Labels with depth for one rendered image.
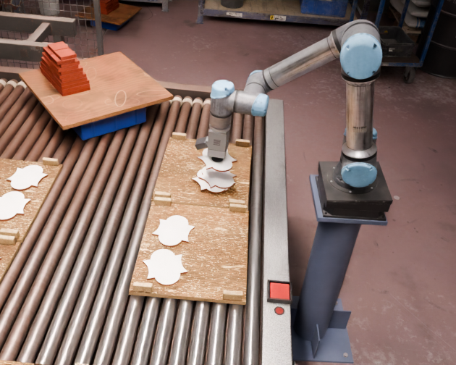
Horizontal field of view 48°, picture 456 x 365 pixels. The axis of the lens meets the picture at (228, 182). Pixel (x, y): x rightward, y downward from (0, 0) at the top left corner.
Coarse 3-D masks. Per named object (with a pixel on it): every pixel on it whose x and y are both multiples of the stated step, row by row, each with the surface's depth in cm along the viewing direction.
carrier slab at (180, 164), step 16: (176, 144) 213; (192, 144) 214; (176, 160) 205; (192, 160) 206; (240, 160) 208; (160, 176) 196; (176, 176) 197; (192, 176) 198; (240, 176) 200; (176, 192) 190; (192, 192) 190; (208, 192) 191; (224, 192) 192; (240, 192) 192; (224, 208) 185
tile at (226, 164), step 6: (204, 150) 192; (198, 156) 189; (204, 156) 189; (210, 156) 189; (228, 156) 190; (204, 162) 186; (210, 162) 186; (216, 162) 187; (222, 162) 187; (228, 162) 187; (234, 162) 189; (210, 168) 185; (216, 168) 184; (222, 168) 184; (228, 168) 184
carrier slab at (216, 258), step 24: (168, 216) 179; (192, 216) 180; (216, 216) 181; (240, 216) 182; (144, 240) 169; (192, 240) 171; (216, 240) 172; (240, 240) 172; (144, 264) 161; (192, 264) 163; (216, 264) 163; (240, 264) 164; (168, 288) 155; (192, 288) 155; (216, 288) 156; (240, 288) 157
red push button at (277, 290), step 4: (272, 284) 160; (276, 284) 160; (280, 284) 160; (284, 284) 160; (272, 288) 158; (276, 288) 159; (280, 288) 159; (284, 288) 159; (288, 288) 159; (272, 292) 157; (276, 292) 157; (280, 292) 158; (284, 292) 158; (288, 292) 158; (272, 296) 156; (276, 296) 156; (280, 296) 156; (284, 296) 156; (288, 296) 156
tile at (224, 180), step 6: (204, 168) 198; (204, 174) 195; (210, 174) 195; (216, 174) 196; (222, 174) 196; (228, 174) 196; (204, 180) 193; (210, 180) 192; (216, 180) 193; (222, 180) 193; (228, 180) 193; (210, 186) 190; (216, 186) 191; (222, 186) 190; (228, 186) 190
